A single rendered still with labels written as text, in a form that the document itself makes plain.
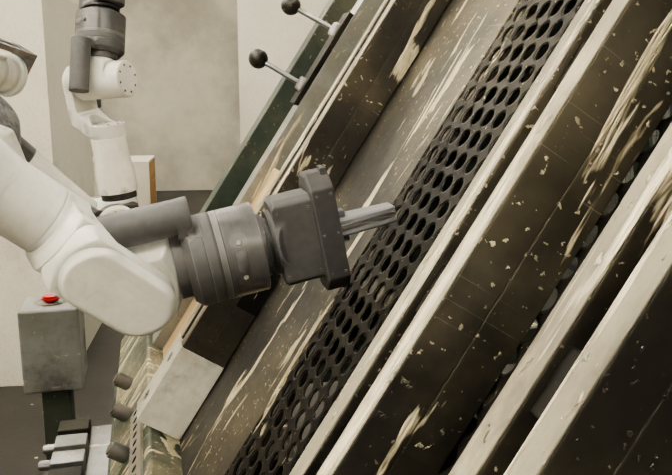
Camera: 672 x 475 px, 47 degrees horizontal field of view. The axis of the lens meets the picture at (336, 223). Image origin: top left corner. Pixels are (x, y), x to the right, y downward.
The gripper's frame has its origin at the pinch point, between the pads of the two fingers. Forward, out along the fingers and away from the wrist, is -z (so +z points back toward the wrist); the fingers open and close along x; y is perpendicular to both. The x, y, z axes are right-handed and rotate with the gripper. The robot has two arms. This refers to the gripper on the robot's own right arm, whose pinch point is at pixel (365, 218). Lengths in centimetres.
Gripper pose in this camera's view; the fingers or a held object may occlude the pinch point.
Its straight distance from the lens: 77.4
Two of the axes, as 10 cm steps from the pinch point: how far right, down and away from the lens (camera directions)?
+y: -2.4, -1.9, 9.5
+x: -1.9, -9.5, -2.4
